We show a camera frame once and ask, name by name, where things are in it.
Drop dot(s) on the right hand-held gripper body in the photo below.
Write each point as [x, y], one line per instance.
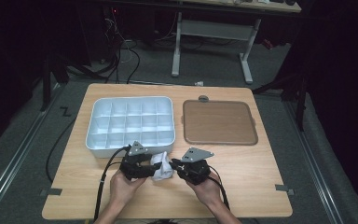
[195, 169]

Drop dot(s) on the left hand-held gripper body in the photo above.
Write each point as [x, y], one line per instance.
[133, 163]

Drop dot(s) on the white sock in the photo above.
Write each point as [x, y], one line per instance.
[162, 166]

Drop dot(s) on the person's right hand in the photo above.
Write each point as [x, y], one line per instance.
[206, 191]

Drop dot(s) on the person's left hand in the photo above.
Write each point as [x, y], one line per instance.
[126, 189]

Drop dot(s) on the white divided storage box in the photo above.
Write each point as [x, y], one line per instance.
[130, 124]

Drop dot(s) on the brown tray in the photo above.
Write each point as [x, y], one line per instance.
[219, 122]

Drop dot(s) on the small white plug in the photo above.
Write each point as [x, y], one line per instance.
[199, 83]

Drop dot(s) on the grey tape strip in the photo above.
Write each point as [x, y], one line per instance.
[284, 188]
[52, 192]

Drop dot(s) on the black metal stand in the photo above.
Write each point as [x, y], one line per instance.
[47, 84]
[300, 102]

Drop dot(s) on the white-legged wooden desk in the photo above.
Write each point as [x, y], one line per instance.
[217, 29]

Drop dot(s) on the small red object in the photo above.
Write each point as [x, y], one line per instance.
[268, 44]

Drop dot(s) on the metal floor rail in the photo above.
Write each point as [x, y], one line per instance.
[12, 155]
[317, 168]

